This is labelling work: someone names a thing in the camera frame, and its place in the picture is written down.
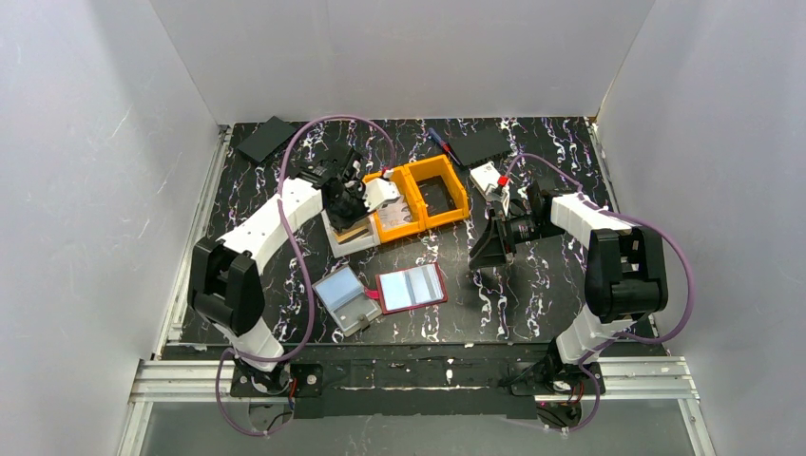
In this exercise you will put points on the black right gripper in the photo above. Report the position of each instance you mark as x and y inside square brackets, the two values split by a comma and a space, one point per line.
[493, 232]

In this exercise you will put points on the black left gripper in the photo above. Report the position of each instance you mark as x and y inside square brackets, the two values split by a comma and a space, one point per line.
[352, 205]

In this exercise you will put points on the red card holder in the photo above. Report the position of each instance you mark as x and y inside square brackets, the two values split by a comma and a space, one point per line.
[409, 289]

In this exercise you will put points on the grey card holder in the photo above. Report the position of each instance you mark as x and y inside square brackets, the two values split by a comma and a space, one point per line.
[345, 298]

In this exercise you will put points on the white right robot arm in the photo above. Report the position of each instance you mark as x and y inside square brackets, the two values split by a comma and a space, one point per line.
[625, 278]

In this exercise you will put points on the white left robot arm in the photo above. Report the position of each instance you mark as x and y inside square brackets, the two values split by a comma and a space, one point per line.
[225, 286]

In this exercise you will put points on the white VIP card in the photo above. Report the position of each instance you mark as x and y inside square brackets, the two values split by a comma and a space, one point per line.
[394, 215]

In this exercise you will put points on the yellow bin with black card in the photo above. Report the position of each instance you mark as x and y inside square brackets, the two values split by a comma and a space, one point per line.
[441, 166]

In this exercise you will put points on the yellow bin with white cards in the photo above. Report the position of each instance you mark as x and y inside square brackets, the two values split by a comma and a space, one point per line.
[409, 191]

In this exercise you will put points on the black card in bin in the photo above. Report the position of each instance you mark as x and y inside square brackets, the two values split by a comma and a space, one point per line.
[436, 195]

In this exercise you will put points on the white plastic bin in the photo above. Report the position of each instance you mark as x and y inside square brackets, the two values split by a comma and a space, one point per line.
[348, 249]

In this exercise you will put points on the white small box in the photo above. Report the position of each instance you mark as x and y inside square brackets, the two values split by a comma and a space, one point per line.
[485, 177]

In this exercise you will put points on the black flat box left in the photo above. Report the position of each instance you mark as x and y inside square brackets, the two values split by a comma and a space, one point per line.
[265, 140]

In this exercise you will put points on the black flat box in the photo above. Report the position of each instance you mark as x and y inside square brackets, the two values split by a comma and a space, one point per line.
[265, 140]
[479, 147]

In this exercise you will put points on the black flat box right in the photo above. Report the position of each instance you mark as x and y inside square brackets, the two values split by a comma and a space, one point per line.
[479, 147]

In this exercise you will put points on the blue red pen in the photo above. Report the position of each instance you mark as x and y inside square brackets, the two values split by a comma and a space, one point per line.
[437, 139]

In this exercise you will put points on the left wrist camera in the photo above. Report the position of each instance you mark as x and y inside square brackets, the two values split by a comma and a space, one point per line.
[380, 191]

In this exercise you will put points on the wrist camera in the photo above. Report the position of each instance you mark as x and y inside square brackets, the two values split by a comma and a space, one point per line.
[498, 194]
[380, 191]

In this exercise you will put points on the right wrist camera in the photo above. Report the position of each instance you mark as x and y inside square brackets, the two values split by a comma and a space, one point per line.
[498, 194]

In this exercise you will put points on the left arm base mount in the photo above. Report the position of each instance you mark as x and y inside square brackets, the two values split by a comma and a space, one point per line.
[288, 380]

